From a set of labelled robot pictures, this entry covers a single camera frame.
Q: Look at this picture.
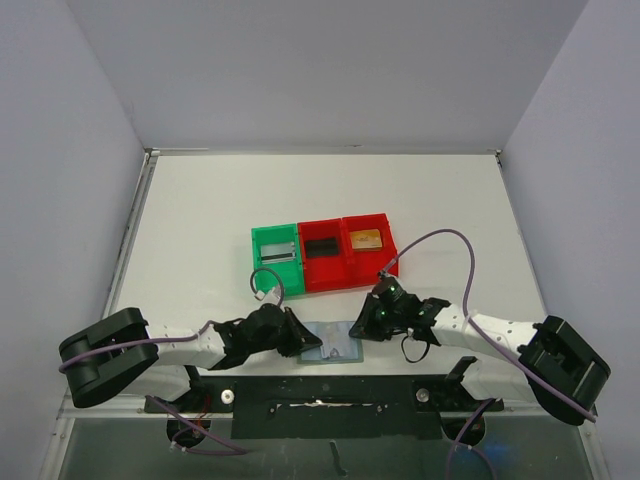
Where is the green leather card holder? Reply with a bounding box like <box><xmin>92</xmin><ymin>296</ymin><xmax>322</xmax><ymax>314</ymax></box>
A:
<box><xmin>297</xmin><ymin>321</ymin><xmax>364</xmax><ymax>365</ymax></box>

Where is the white VIP card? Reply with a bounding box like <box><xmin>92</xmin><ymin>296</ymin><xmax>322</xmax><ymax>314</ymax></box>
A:
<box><xmin>260</xmin><ymin>242</ymin><xmax>296</xmax><ymax>264</ymax></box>
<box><xmin>318</xmin><ymin>322</ymin><xmax>353</xmax><ymax>359</ymax></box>

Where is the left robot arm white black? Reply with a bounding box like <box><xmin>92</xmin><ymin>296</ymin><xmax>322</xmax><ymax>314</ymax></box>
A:
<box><xmin>59</xmin><ymin>303</ymin><xmax>323</xmax><ymax>411</ymax></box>

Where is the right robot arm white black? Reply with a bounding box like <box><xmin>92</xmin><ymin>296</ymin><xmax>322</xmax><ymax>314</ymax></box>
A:
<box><xmin>349</xmin><ymin>277</ymin><xmax>611</xmax><ymax>426</ymax></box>

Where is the orange card in red bin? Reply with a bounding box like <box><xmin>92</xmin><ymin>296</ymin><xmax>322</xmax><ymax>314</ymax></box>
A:
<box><xmin>349</xmin><ymin>229</ymin><xmax>384</xmax><ymax>252</ymax></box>

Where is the black card in red bin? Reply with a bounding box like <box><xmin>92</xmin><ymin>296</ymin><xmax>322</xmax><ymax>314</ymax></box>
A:
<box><xmin>304</xmin><ymin>237</ymin><xmax>340</xmax><ymax>259</ymax></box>

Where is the red bin right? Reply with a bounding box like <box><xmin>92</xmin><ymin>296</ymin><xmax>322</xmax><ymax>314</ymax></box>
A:
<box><xmin>342</xmin><ymin>213</ymin><xmax>397</xmax><ymax>288</ymax></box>

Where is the red bin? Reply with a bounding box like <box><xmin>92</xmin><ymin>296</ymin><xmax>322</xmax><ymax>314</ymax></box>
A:
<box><xmin>342</xmin><ymin>213</ymin><xmax>397</xmax><ymax>288</ymax></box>
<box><xmin>298</xmin><ymin>218</ymin><xmax>348</xmax><ymax>293</ymax></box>

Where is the green plastic bin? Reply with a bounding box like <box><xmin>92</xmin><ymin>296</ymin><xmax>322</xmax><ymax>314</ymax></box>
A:
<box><xmin>251</xmin><ymin>223</ymin><xmax>305</xmax><ymax>298</ymax></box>

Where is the red bin middle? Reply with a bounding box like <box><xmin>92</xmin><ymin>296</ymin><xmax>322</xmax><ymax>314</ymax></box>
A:
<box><xmin>298</xmin><ymin>218</ymin><xmax>348</xmax><ymax>293</ymax></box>

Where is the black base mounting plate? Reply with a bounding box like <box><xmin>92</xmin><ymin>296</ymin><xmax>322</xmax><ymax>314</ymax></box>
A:
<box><xmin>170</xmin><ymin>374</ymin><xmax>480</xmax><ymax>440</ymax></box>

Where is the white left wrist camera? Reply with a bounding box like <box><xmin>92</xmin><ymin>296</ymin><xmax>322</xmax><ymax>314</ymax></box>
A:
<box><xmin>255</xmin><ymin>286</ymin><xmax>282</xmax><ymax>305</ymax></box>

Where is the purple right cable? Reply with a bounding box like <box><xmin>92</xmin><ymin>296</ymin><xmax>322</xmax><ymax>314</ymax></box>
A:
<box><xmin>377</xmin><ymin>228</ymin><xmax>599</xmax><ymax>424</ymax></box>

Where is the aluminium frame rail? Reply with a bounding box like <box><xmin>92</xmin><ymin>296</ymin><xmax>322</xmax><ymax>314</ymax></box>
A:
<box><xmin>57</xmin><ymin>393</ymin><xmax>145</xmax><ymax>419</ymax></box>

